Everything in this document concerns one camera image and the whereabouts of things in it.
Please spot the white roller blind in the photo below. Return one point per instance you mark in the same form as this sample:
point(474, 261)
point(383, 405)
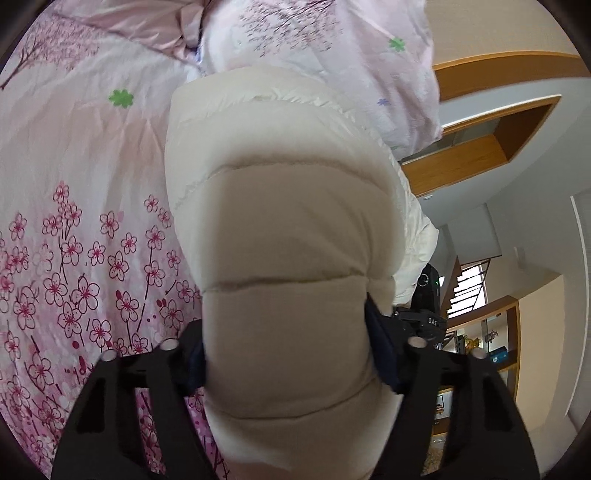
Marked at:
point(471, 230)

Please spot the window with slats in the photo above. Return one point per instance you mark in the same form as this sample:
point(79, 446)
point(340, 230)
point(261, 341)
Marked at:
point(466, 290)

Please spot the wooden shelf unit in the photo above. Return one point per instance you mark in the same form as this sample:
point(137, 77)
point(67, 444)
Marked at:
point(512, 332)

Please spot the blue box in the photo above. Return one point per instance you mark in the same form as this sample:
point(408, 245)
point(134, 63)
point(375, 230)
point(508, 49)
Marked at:
point(498, 355)

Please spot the wooden headboard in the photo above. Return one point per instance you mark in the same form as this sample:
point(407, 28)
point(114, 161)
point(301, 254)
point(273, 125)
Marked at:
point(461, 168)

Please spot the pink floral pillow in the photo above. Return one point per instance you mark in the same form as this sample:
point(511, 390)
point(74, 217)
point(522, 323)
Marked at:
point(138, 23)
point(323, 60)

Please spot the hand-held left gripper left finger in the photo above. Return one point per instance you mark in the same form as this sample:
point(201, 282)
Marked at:
point(194, 364)

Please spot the yellow figurine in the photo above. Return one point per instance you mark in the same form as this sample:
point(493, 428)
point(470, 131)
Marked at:
point(471, 342)

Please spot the beige puffer jacket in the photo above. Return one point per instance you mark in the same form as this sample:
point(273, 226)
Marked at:
point(286, 254)

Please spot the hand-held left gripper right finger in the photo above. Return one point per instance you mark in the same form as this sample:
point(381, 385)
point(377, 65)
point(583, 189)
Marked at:
point(383, 344)

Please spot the pink floral bed sheet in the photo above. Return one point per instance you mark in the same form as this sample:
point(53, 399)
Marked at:
point(83, 184)

